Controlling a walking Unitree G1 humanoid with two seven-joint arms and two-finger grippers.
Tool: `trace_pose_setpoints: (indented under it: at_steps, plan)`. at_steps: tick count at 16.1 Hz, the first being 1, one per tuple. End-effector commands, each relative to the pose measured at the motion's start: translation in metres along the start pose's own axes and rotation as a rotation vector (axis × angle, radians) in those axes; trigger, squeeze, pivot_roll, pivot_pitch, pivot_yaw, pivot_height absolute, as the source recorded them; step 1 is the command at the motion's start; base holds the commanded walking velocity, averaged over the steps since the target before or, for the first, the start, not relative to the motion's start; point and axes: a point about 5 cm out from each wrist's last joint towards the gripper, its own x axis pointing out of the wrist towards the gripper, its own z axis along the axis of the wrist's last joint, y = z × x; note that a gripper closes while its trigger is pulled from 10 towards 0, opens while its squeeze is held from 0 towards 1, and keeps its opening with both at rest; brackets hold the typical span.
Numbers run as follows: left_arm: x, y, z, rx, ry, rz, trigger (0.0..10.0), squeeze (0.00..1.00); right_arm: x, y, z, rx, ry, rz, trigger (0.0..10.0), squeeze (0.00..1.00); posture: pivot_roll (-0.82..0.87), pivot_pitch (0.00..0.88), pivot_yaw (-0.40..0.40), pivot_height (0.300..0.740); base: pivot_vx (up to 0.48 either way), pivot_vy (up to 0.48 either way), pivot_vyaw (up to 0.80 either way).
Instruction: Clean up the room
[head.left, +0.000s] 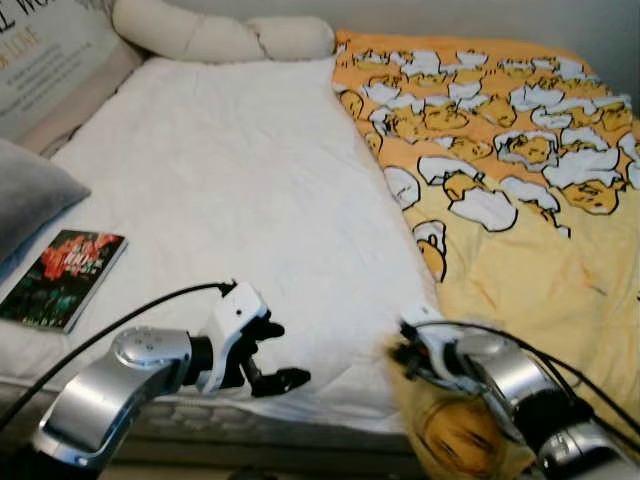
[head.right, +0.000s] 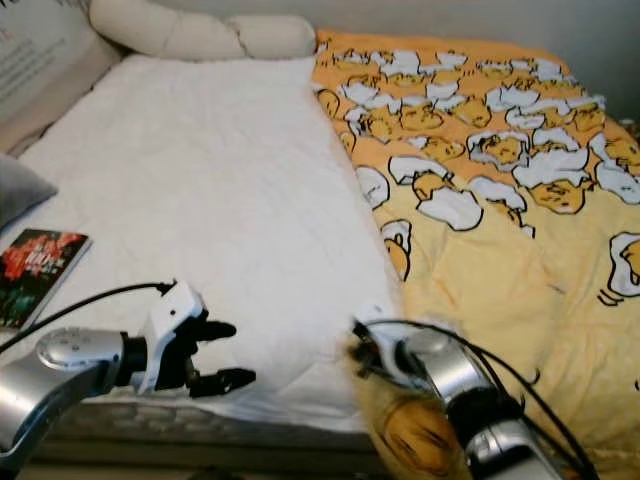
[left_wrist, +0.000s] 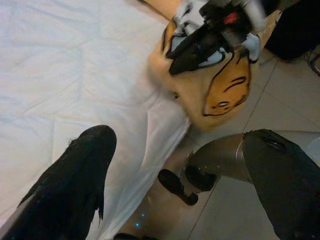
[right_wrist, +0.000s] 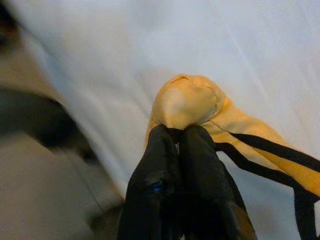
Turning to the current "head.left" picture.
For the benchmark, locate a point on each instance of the orange yellow cartoon blanket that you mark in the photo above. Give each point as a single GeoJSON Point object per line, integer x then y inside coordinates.
{"type": "Point", "coordinates": [510, 250]}

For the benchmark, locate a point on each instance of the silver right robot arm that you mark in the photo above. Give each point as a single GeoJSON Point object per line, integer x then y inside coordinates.
{"type": "Point", "coordinates": [520, 385]}

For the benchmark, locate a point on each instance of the grey quilted mattress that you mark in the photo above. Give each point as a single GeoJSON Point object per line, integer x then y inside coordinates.
{"type": "Point", "coordinates": [300, 425]}

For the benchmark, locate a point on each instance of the white quilted mattress pad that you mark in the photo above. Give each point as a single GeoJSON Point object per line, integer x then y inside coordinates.
{"type": "Point", "coordinates": [230, 180]}

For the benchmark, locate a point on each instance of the dark book red flower cover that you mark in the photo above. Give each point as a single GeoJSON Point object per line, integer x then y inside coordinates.
{"type": "Point", "coordinates": [65, 280]}

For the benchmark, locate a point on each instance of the beige knotted cushion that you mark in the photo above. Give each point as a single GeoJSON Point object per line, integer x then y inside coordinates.
{"type": "Point", "coordinates": [210, 35]}

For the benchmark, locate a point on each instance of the white pillow grey ornament print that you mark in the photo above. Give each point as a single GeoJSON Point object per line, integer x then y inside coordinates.
{"type": "Point", "coordinates": [50, 55]}

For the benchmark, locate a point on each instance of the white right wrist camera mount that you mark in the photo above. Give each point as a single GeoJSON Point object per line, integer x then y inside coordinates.
{"type": "Point", "coordinates": [432, 340]}

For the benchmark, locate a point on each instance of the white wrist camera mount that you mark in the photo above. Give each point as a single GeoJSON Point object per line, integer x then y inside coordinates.
{"type": "Point", "coordinates": [432, 340]}
{"type": "Point", "coordinates": [235, 312]}

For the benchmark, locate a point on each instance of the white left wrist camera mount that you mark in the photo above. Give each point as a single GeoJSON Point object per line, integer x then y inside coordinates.
{"type": "Point", "coordinates": [235, 312]}

